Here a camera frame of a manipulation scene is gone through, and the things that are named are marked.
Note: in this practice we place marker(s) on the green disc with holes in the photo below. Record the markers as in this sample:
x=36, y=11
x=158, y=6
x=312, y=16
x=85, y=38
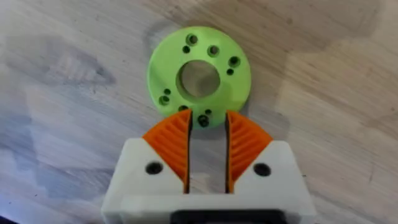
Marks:
x=168, y=68

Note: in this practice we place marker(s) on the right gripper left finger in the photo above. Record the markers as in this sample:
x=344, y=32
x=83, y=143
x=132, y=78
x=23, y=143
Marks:
x=146, y=174

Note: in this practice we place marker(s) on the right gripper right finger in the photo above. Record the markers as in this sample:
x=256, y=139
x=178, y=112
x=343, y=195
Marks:
x=273, y=174

